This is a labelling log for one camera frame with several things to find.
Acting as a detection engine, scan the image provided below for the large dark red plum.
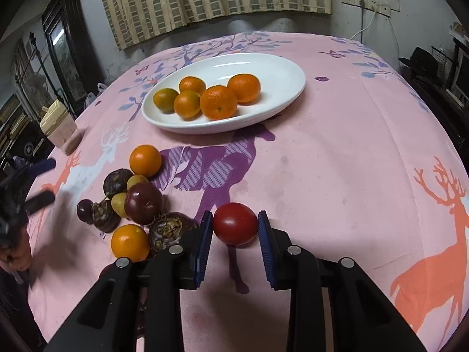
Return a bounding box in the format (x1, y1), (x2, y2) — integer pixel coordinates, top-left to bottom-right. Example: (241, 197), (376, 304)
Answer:
(124, 182), (164, 226)

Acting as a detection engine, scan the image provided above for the pink container with cream lid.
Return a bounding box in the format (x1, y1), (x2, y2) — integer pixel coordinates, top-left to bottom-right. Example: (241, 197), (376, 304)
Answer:
(40, 99), (79, 155)

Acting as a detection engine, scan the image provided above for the white wall socket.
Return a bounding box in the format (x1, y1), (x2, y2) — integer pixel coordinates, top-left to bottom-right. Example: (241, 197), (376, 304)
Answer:
(339, 0), (392, 18)

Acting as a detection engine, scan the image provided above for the mangosteen left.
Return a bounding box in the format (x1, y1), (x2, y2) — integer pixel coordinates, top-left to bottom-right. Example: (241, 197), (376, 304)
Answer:
(91, 200), (121, 233)

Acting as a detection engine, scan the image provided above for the red tomato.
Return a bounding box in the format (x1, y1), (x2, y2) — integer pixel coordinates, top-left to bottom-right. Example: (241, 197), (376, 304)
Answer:
(213, 202), (259, 246)

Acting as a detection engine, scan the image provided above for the greenish orange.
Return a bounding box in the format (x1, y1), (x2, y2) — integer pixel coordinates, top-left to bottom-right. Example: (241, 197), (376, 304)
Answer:
(153, 88), (179, 112)

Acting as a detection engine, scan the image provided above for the checked beige curtain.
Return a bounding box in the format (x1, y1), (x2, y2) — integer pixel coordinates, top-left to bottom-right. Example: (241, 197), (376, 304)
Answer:
(95, 0), (332, 51)

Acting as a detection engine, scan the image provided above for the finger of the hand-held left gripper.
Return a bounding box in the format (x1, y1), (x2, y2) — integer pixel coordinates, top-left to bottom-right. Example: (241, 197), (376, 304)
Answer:
(24, 191), (56, 215)
(15, 158), (57, 180)

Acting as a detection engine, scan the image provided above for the white plastic bag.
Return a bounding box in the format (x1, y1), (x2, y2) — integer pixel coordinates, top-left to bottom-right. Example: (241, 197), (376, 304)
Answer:
(84, 82), (108, 110)

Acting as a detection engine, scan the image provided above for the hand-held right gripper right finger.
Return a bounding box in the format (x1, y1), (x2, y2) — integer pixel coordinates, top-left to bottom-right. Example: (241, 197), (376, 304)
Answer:
(257, 211), (427, 352)

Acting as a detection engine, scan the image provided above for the black hat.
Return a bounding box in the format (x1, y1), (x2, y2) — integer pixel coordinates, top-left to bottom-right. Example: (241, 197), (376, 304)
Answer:
(399, 47), (449, 72)

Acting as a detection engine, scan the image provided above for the pink printed tablecloth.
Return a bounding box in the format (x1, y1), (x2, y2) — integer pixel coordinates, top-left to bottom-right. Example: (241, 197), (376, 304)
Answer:
(27, 31), (469, 352)

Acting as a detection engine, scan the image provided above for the small dark red plum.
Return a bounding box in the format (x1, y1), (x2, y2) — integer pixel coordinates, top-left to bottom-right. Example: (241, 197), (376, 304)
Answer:
(76, 199), (95, 224)

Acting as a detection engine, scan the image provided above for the person's left hand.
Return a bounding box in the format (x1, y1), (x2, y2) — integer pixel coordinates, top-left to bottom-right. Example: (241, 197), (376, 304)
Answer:
(0, 227), (33, 275)

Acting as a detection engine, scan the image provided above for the white power cable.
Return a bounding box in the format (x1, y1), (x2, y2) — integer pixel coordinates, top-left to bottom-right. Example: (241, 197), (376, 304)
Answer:
(350, 0), (378, 42)

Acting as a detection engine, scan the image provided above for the large orange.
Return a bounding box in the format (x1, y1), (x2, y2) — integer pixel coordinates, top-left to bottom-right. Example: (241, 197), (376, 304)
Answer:
(200, 85), (239, 120)
(227, 74), (261, 104)

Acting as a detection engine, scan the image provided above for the small orange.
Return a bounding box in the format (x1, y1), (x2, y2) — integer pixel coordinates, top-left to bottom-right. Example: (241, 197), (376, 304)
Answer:
(179, 76), (207, 95)
(173, 90), (202, 120)

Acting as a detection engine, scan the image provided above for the dark wooden cabinet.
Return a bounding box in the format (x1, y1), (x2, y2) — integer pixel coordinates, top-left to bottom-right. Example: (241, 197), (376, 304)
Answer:
(41, 0), (107, 118)

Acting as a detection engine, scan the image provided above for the white oval plate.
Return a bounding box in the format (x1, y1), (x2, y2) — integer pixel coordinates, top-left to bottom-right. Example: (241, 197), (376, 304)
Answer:
(141, 53), (306, 135)

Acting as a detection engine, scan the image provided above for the small yellow-green fruit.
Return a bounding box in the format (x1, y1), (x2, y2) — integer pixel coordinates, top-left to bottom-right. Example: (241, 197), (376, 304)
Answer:
(111, 192), (128, 219)
(126, 175), (149, 190)

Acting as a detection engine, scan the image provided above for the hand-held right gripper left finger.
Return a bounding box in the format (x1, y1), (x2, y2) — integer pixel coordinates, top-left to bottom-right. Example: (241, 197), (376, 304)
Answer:
(44, 211), (214, 352)

